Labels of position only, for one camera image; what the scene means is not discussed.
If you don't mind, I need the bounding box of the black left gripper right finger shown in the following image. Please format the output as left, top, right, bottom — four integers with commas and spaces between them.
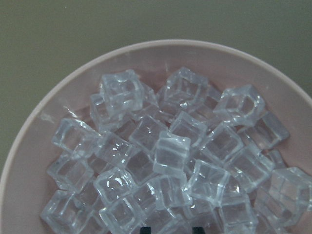
192, 227, 206, 234

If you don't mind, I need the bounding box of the pink bowl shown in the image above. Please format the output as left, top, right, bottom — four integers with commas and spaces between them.
0, 39, 312, 234

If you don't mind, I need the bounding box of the pile of clear ice cubes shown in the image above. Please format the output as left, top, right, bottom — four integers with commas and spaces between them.
40, 67, 312, 234

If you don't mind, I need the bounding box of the clear ice cube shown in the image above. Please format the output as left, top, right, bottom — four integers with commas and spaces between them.
153, 131, 191, 178

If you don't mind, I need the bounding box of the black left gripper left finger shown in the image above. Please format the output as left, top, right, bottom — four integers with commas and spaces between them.
140, 227, 151, 234

